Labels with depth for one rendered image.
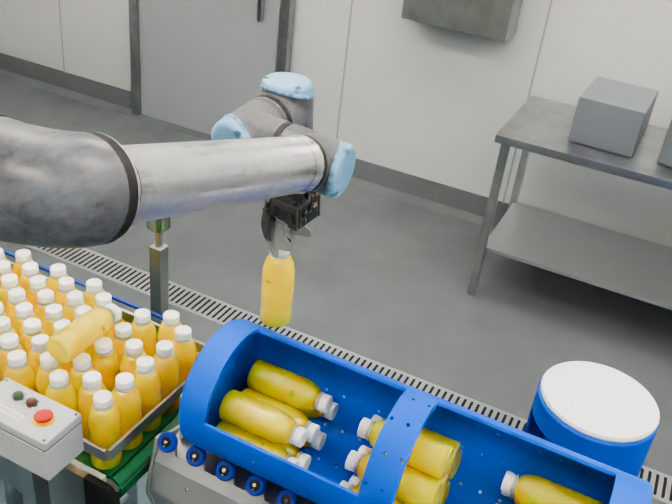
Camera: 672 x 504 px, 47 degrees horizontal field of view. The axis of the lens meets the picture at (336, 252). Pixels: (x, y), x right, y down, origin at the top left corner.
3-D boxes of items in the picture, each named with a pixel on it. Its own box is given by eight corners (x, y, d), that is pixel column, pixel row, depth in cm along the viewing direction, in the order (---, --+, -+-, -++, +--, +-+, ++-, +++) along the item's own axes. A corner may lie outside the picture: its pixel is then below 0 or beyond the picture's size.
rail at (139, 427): (110, 461, 164) (110, 451, 163) (107, 459, 165) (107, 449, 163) (218, 361, 196) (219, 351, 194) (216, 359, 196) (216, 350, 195)
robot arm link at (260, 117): (262, 137, 119) (305, 106, 128) (202, 114, 123) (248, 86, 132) (261, 188, 125) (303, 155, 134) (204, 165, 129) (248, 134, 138)
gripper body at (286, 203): (295, 235, 146) (295, 181, 139) (261, 218, 150) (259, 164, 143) (321, 217, 151) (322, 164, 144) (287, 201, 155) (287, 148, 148)
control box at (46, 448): (48, 482, 152) (44, 443, 146) (-27, 441, 159) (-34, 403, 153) (84, 450, 160) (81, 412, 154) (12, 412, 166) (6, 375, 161)
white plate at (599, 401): (566, 346, 202) (565, 349, 203) (522, 399, 182) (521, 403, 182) (673, 394, 189) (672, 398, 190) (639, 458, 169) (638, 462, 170)
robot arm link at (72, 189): (41, 160, 64) (371, 137, 124) (-61, 114, 69) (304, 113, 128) (20, 287, 68) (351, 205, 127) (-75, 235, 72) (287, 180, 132)
